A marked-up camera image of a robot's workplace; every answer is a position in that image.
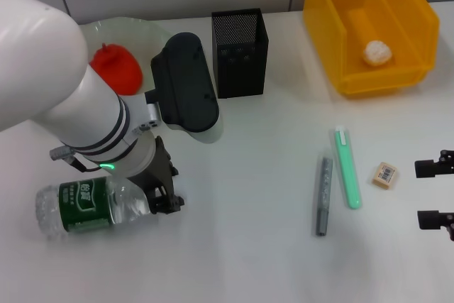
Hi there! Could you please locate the grey glitter pen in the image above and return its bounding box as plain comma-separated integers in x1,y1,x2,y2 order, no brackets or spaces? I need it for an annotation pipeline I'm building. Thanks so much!
315,155,335,237

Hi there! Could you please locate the mint green pen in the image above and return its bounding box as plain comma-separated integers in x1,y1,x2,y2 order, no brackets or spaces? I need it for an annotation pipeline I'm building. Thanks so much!
335,124,362,211

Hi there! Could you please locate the clear wavy glass fruit plate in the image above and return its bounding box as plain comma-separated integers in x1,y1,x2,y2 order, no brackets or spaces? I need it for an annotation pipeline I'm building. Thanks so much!
77,16,225,145

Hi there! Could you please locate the yellow plastic storage bin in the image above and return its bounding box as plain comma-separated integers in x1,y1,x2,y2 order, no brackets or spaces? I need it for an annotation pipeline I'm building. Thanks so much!
302,0,441,100

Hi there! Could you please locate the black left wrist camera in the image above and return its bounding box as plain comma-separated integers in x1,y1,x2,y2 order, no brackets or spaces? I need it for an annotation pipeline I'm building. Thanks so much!
145,32,220,134

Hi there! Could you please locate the black mesh pen holder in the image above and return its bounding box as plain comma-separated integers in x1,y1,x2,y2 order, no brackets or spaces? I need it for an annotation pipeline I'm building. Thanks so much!
211,8,270,99

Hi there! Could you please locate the clear water bottle green label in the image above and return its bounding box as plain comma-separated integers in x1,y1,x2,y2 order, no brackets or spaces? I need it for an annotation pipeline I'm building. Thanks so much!
34,175,154,241

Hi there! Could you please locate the beige eraser with barcode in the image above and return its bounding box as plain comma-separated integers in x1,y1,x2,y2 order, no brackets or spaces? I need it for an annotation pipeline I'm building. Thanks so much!
371,161,399,189

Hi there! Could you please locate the red fruit-shaped toy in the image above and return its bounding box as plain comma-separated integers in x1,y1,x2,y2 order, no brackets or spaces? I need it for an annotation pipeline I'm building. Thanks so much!
88,43,144,96

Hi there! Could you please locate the white paper ball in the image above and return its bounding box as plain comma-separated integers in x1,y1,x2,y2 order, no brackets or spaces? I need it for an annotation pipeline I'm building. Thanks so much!
361,40,394,67

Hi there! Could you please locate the left arm cable with plug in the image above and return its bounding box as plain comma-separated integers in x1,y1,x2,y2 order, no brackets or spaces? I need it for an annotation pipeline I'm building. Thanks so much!
49,144,107,173

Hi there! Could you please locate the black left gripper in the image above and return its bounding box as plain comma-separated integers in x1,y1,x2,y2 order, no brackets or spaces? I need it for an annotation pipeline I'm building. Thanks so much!
125,135,186,216

